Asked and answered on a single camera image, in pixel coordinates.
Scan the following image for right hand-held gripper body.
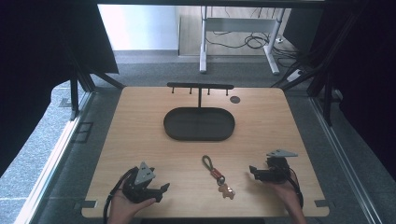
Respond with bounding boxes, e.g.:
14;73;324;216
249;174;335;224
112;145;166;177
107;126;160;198
259;148;299;185

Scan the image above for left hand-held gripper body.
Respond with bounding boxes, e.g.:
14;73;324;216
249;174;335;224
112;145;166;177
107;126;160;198
121;161;157;205

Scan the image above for keychain with red clip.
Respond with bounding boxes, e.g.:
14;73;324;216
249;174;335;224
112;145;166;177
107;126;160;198
201;154;236;201

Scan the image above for black key rack with tray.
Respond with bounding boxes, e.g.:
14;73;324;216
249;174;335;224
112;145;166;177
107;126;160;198
163;81;236;143

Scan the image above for person's right hand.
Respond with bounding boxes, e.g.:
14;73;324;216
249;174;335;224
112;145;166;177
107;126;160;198
264;178;303;211

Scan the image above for person's left hand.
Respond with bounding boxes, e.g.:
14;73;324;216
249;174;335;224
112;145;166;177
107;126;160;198
106;189;157;224

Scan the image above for black metal stand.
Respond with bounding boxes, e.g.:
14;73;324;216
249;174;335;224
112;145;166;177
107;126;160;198
64;43;126;121
270;8;368;127

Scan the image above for white power strip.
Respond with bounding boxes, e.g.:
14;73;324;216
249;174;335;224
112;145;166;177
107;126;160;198
286;68;304;83

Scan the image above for black curtain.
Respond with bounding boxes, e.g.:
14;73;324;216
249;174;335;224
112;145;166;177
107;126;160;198
281;0;396;181
0;0;120;176

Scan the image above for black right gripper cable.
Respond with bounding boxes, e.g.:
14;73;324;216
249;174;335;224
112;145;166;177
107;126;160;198
288;167;305;209

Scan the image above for black floor cables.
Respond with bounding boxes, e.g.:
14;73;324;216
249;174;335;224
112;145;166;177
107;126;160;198
205;29;302;68

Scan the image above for white desk frame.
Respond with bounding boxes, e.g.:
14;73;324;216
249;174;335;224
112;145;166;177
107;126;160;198
199;6;286;76

